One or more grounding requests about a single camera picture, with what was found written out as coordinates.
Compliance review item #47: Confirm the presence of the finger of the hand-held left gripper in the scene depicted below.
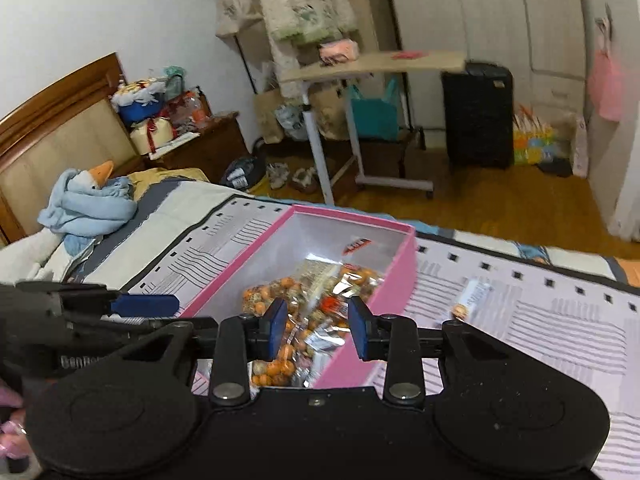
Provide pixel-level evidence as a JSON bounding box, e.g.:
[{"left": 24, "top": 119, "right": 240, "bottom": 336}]
[{"left": 15, "top": 281, "right": 180, "bottom": 319}]

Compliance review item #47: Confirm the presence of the yellow pillow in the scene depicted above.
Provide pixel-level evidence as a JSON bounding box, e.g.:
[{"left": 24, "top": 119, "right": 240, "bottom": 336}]
[{"left": 126, "top": 167, "right": 210, "bottom": 202}]

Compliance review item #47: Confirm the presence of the cream round gift box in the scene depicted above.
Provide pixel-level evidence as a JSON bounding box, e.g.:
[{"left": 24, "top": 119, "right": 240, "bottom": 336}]
[{"left": 129, "top": 115, "right": 177, "bottom": 157}]

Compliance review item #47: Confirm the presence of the white wardrobe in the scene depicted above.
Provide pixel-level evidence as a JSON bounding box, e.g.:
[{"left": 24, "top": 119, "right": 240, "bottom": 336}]
[{"left": 381, "top": 0, "right": 587, "bottom": 128}]

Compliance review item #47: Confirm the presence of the black suitcase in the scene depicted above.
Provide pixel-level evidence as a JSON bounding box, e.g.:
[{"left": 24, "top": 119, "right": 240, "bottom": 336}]
[{"left": 441, "top": 61, "right": 516, "bottom": 171}]

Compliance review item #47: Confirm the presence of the wooden padded headboard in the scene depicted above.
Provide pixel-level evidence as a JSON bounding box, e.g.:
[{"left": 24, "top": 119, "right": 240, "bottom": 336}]
[{"left": 0, "top": 52, "right": 147, "bottom": 247}]

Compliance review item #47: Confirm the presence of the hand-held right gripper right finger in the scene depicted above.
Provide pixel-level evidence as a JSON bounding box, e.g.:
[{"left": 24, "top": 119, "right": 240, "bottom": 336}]
[{"left": 346, "top": 296, "right": 511, "bottom": 407}]

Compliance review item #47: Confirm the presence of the wooden nightstand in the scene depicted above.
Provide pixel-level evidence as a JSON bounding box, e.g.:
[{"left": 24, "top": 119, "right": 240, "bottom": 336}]
[{"left": 145, "top": 112, "right": 252, "bottom": 185}]

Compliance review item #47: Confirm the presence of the white overbed table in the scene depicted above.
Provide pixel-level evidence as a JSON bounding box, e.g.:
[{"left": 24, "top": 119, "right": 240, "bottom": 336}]
[{"left": 277, "top": 50, "right": 467, "bottom": 207}]

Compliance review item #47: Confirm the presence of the black floor bag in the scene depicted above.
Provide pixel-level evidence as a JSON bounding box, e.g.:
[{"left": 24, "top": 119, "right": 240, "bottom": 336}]
[{"left": 220, "top": 154, "right": 267, "bottom": 192}]

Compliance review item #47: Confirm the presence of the white door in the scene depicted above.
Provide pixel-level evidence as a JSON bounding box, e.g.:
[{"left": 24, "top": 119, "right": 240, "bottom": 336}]
[{"left": 582, "top": 0, "right": 640, "bottom": 242}]

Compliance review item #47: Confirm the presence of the fuzzy white coat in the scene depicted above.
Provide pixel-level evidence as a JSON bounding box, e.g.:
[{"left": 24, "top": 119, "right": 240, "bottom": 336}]
[{"left": 251, "top": 0, "right": 359, "bottom": 70}]

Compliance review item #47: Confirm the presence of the small white snack packet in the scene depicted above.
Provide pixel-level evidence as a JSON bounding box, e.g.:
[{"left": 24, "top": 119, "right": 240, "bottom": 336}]
[{"left": 452, "top": 280, "right": 494, "bottom": 322}]

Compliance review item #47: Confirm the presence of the white standing bag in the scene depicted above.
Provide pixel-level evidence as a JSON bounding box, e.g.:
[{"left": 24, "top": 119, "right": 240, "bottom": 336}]
[{"left": 570, "top": 115, "right": 592, "bottom": 179}]

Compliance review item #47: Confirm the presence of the pink cloth bundle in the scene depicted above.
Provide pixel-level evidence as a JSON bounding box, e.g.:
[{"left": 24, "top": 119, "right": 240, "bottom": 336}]
[{"left": 318, "top": 38, "right": 361, "bottom": 67}]

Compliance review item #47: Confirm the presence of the pink cardboard box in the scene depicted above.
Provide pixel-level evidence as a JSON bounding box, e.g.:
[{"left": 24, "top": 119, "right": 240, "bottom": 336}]
[{"left": 177, "top": 204, "right": 419, "bottom": 391}]

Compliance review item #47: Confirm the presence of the colourful carton box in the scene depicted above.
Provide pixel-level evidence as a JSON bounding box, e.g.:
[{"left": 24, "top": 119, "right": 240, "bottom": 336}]
[{"left": 512, "top": 107, "right": 559, "bottom": 167}]

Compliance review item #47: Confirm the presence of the blue and white gift box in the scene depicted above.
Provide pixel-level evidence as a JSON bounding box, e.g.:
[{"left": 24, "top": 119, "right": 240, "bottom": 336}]
[{"left": 110, "top": 77, "right": 167, "bottom": 127}]

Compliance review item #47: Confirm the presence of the brown paper bag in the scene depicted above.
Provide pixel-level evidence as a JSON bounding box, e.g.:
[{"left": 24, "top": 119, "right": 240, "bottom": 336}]
[{"left": 252, "top": 87, "right": 287, "bottom": 145}]

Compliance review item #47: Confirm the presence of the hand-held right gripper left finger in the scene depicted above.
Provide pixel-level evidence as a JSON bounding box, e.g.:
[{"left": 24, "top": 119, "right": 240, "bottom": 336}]
[{"left": 117, "top": 297, "right": 291, "bottom": 407}]

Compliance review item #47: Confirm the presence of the beige barcode snack packet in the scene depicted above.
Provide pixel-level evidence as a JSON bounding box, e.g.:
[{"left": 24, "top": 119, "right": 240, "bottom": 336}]
[{"left": 299, "top": 257, "right": 342, "bottom": 287}]

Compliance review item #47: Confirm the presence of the pink hanging bag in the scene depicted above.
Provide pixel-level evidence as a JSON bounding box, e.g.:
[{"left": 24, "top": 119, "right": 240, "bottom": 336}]
[{"left": 586, "top": 17, "right": 624, "bottom": 122}]

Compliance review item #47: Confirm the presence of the white plastic bag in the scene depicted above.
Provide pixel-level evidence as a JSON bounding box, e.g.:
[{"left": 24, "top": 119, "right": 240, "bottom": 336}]
[{"left": 274, "top": 102, "right": 312, "bottom": 142}]

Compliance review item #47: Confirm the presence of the cream quilt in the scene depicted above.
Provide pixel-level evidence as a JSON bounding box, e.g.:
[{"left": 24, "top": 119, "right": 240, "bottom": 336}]
[{"left": 0, "top": 180, "right": 236, "bottom": 286}]

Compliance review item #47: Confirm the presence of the white goose plush toy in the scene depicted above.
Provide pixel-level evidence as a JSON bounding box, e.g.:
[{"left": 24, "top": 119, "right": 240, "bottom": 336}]
[{"left": 0, "top": 160, "right": 117, "bottom": 281}]

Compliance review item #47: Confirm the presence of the teal bag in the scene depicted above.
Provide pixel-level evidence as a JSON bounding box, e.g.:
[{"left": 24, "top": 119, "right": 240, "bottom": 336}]
[{"left": 349, "top": 79, "right": 402, "bottom": 142}]

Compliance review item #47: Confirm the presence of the clear bag of orange snacks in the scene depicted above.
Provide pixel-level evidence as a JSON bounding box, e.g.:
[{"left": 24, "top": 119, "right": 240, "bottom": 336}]
[{"left": 242, "top": 264, "right": 387, "bottom": 389}]

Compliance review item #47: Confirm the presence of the white shoe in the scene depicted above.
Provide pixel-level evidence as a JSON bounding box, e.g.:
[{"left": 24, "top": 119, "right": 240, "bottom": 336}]
[
  {"left": 267, "top": 162, "right": 292, "bottom": 190},
  {"left": 292, "top": 167, "right": 319, "bottom": 195}
]

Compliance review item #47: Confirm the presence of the person's left hand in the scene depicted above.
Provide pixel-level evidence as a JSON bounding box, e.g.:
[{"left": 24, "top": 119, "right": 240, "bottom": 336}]
[{"left": 0, "top": 385, "right": 29, "bottom": 459}]

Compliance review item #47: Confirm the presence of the light blue cloth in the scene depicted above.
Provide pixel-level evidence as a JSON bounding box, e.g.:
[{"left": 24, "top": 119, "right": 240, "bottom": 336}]
[{"left": 38, "top": 169, "right": 139, "bottom": 237}]

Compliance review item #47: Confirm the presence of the striped white blanket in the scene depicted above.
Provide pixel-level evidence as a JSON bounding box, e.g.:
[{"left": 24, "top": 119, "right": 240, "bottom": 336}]
[{"left": 65, "top": 190, "right": 640, "bottom": 480}]

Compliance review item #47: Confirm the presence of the cream hanging tote bag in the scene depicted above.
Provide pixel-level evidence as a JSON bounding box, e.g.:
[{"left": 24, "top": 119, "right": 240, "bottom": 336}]
[{"left": 215, "top": 0, "right": 265, "bottom": 39}]

